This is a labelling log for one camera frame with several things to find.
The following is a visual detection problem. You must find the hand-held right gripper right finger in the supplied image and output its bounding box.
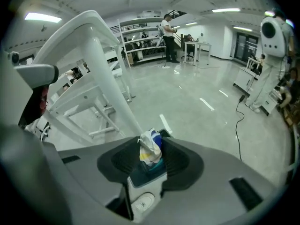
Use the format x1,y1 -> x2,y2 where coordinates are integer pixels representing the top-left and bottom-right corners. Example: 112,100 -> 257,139
145,136 -> 279,225

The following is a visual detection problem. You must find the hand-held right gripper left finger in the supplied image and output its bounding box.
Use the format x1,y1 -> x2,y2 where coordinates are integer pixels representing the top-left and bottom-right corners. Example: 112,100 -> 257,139
43,137 -> 141,225

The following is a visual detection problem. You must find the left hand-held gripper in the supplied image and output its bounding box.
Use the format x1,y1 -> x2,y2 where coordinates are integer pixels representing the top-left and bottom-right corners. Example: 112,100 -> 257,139
1,51 -> 59,128

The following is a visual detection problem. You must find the white yellow blue packet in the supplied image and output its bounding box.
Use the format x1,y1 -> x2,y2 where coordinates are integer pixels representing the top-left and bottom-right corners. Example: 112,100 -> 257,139
137,127 -> 164,166

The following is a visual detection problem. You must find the white table with black lines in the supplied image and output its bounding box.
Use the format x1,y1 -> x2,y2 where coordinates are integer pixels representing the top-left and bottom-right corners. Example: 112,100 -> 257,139
30,9 -> 144,147

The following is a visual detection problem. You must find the white wooden chair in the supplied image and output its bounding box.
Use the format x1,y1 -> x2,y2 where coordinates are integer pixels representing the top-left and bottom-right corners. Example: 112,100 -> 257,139
103,45 -> 137,103

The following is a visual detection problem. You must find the white low cabinet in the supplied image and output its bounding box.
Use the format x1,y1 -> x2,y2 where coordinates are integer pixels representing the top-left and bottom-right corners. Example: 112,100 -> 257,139
232,66 -> 279,116

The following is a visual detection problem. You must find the white shelving unit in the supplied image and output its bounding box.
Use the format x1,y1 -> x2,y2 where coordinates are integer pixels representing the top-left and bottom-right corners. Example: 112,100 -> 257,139
118,17 -> 167,68

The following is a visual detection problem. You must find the white desk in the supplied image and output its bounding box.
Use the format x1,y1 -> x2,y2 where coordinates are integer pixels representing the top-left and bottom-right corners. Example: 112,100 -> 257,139
183,42 -> 212,67

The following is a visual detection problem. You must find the dark glass double door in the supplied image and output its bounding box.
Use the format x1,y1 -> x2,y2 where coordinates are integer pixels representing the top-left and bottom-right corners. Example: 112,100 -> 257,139
235,31 -> 260,61

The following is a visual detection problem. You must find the black metal staircase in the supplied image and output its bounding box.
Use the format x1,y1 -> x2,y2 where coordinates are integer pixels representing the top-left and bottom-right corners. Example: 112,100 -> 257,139
167,9 -> 188,50

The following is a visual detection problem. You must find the white round backpack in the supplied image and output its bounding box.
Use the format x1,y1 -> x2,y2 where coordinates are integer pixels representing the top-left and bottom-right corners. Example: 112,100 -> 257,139
260,16 -> 288,58

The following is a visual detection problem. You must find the black power cable with adapter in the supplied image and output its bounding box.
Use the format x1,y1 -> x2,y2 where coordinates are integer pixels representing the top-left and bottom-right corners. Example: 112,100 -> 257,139
235,94 -> 246,162

